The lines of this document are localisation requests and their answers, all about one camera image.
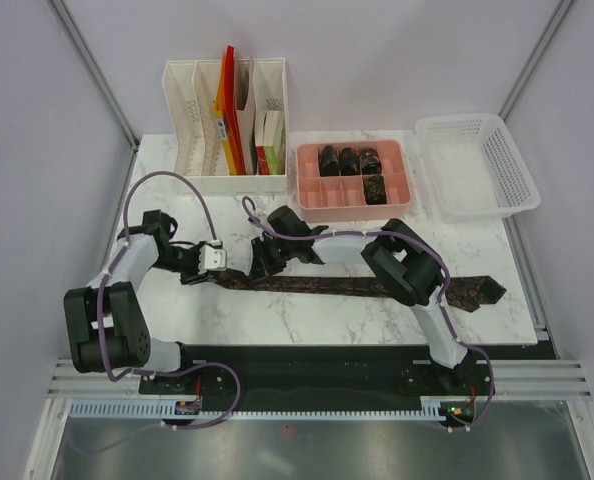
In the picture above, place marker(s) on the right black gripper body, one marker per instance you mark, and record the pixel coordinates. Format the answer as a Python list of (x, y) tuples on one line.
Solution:
[(273, 253)]

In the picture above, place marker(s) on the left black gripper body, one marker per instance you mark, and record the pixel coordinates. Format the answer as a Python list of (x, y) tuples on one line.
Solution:
[(184, 262)]

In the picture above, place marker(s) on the dark paisley necktie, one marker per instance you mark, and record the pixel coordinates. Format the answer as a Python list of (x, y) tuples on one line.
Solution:
[(464, 293)]

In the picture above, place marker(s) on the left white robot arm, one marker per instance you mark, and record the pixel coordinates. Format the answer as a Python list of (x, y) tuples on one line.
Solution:
[(107, 330)]

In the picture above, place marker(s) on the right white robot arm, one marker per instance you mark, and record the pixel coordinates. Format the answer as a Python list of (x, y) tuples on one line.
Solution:
[(409, 270)]

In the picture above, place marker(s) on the pink divided storage box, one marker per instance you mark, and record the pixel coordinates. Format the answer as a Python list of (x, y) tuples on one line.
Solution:
[(341, 198)]

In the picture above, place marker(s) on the rolled tie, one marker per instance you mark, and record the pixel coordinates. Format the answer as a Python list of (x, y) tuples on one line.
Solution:
[(374, 189), (349, 162), (370, 162), (328, 162)]

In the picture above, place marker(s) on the rolled tie front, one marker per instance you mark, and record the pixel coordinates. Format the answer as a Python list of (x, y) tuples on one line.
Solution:
[(374, 189)]

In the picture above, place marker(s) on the beige paper folder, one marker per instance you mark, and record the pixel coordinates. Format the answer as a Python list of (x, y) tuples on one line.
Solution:
[(246, 111)]

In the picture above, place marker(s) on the orange red folder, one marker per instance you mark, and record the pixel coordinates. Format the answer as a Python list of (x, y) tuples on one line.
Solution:
[(225, 114)]

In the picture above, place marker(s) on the white file organizer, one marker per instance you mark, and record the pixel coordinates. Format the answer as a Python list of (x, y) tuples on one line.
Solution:
[(191, 89)]

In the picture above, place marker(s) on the white perforated plastic basket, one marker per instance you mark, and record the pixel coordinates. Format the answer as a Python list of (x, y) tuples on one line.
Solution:
[(475, 169)]

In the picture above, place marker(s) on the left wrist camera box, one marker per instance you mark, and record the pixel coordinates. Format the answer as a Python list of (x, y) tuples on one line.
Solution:
[(212, 257)]

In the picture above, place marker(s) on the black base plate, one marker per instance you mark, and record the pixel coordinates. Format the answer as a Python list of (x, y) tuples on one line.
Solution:
[(319, 378)]

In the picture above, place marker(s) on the white slotted cable duct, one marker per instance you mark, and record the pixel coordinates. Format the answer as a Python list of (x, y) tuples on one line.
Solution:
[(178, 410)]

